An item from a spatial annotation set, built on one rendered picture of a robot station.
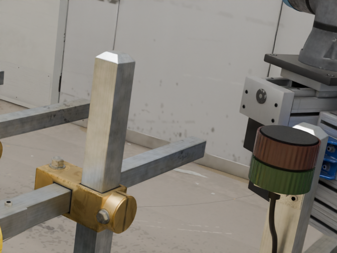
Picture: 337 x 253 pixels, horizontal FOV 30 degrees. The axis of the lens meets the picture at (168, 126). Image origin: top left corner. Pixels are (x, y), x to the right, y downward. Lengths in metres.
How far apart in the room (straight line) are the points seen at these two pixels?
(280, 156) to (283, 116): 0.83
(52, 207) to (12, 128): 0.30
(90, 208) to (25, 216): 0.09
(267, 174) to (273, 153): 0.02
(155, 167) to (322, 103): 0.62
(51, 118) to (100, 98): 0.37
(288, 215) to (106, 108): 0.25
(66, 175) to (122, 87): 0.15
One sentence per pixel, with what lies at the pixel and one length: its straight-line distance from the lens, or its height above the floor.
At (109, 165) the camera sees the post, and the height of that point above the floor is 1.01.
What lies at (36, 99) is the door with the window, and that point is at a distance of 4.33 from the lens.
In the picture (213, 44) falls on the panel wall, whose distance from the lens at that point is 3.59.
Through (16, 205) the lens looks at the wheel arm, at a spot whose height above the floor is 0.96.
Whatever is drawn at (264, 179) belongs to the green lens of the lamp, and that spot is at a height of 1.09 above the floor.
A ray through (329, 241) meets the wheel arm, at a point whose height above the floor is 0.86.
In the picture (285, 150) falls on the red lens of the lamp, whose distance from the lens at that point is 0.57.
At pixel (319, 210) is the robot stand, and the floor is 0.73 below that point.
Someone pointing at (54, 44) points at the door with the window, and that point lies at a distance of 4.17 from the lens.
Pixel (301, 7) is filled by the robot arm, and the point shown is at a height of 1.16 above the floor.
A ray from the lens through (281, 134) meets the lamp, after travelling 0.60.
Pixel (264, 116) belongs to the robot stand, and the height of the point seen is 0.92.
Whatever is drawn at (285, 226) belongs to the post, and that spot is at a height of 1.02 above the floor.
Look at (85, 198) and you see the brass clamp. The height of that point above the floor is 0.96.
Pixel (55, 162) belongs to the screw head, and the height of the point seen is 0.98.
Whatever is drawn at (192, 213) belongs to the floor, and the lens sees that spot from 3.11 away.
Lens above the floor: 1.29
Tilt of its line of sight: 17 degrees down
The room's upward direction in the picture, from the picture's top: 9 degrees clockwise
